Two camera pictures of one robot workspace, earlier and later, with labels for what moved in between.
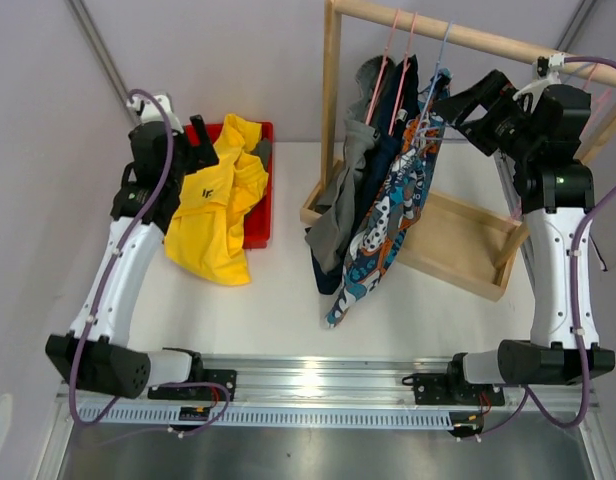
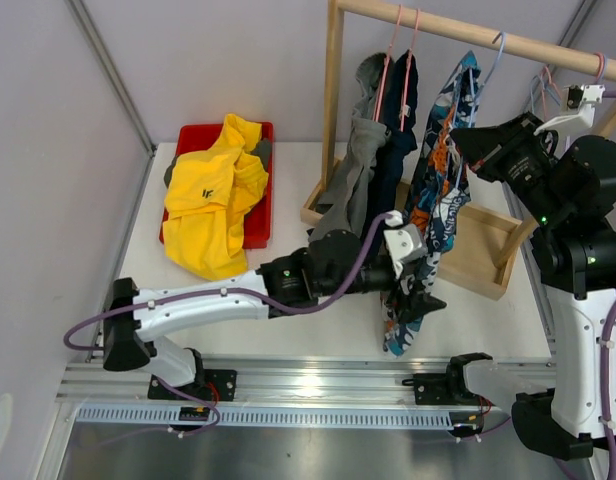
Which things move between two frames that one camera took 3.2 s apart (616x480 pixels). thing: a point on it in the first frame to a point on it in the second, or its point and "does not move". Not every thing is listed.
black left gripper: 202,139 to 409,307
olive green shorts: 263,150 does not move
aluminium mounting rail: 334,381 does not move
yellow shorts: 203,234 does not move
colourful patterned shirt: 396,211 to 441,191
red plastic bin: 258,232 does not move
